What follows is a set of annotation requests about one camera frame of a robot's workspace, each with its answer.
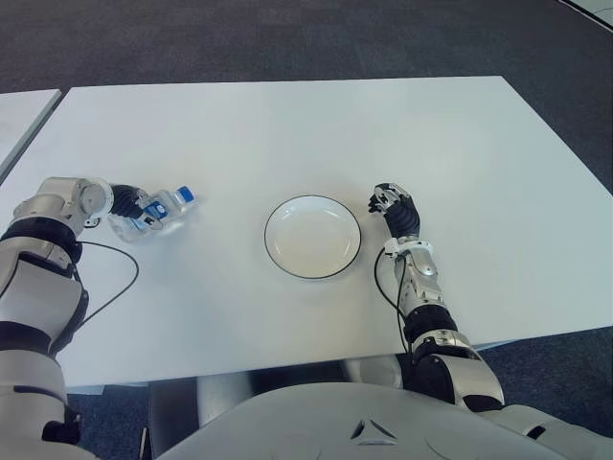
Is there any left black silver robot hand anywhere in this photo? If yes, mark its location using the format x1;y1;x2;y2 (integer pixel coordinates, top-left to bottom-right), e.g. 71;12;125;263
108;184;165;233

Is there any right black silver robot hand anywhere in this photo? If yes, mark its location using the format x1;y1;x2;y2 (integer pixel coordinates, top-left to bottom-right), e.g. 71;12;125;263
367;181;423;240

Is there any clear water bottle blue cap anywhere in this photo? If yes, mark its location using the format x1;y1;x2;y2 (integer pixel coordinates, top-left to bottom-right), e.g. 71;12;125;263
107;185;198;244

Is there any white plate black rim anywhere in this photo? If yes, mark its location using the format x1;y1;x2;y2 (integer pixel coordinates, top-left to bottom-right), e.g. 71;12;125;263
263;194;363;282

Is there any white neighbouring table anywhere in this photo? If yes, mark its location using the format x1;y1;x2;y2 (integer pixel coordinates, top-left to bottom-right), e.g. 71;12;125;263
0;88;63;182

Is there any right grey robot leg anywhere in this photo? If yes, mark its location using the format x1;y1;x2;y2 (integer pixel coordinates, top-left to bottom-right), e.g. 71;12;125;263
342;355;404;390

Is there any grey robot leg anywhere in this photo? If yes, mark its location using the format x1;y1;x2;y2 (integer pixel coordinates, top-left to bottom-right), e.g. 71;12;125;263
195;372;255;427
342;355;404;390

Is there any grey robot torso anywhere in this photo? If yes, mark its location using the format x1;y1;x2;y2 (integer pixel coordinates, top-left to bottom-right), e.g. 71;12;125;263
157;381;571;460

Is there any left grey robot leg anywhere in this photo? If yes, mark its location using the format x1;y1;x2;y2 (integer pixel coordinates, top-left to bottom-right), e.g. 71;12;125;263
195;372;255;427

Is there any white furniture edge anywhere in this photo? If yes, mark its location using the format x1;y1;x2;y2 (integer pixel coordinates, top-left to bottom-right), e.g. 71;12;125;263
559;0;613;21

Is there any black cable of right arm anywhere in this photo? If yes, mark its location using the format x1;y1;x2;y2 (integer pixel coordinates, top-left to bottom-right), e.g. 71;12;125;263
374;248;416;358

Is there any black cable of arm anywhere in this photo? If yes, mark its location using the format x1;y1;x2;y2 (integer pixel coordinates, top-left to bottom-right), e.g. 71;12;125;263
47;241;141;357
374;248;416;358

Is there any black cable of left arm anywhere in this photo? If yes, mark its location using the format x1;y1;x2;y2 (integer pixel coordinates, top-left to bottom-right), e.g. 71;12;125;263
47;241;141;357

